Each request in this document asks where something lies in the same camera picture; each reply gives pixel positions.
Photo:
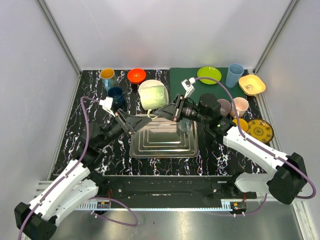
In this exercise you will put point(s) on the lime green plate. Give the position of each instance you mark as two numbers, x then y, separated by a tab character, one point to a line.
211	72

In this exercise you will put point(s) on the orange red bowl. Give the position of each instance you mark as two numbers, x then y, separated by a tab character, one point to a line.
136	75

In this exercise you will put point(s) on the grey-blue ceramic mug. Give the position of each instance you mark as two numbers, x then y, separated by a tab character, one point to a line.
184	126

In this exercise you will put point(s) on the small yellow bowl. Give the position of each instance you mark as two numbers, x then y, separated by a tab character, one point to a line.
243	124

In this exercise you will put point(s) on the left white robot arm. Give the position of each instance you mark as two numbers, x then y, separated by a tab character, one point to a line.
77	183

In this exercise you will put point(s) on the black gold patterned plate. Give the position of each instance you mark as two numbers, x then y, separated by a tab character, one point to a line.
260	130

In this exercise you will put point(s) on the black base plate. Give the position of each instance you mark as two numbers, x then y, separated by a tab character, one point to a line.
173	192

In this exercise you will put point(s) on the silver metal tray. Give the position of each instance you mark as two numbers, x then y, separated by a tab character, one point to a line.
161	138

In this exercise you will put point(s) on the dark green mat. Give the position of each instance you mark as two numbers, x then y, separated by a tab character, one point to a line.
177	75

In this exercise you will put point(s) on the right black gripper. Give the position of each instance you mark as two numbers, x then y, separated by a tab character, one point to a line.
169	111

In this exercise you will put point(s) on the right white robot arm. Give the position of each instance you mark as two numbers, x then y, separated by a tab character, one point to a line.
285	175

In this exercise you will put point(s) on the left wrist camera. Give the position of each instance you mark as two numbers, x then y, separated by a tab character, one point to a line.
107	105

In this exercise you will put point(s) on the white ceramic bowl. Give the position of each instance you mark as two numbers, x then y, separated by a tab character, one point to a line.
149	83

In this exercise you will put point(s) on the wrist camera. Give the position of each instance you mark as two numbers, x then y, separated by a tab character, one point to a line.
107	105
188	86

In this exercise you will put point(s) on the light green mug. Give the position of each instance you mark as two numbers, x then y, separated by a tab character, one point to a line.
153	98

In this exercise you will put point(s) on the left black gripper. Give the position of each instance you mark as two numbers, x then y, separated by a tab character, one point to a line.
122	123

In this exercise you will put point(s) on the light blue tumbler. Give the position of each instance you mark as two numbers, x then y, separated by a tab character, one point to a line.
235	72

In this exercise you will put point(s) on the yellow square dish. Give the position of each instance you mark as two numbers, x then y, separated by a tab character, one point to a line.
251	85

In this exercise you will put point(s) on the dark blue mug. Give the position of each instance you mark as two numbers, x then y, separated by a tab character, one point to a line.
118	96

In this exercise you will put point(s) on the pink mug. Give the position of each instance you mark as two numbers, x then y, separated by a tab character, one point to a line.
241	106

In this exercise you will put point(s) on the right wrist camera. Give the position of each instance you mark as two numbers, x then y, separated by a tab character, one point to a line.
188	86

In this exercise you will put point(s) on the translucent purple cup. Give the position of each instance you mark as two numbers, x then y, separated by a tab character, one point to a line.
225	107

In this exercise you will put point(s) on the blue mug yellow inside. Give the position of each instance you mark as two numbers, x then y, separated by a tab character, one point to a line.
108	78

